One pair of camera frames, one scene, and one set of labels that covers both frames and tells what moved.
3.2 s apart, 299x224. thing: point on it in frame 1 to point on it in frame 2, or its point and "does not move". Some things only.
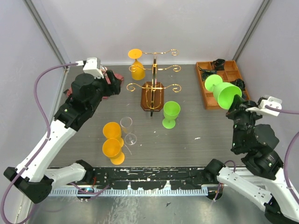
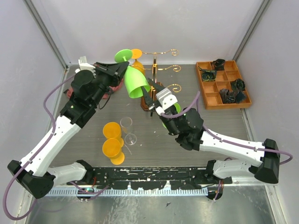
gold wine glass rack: [152, 93] does not move
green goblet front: [223, 92] to [134, 80]
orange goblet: [137, 70] does not move
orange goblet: [112, 130] does not move
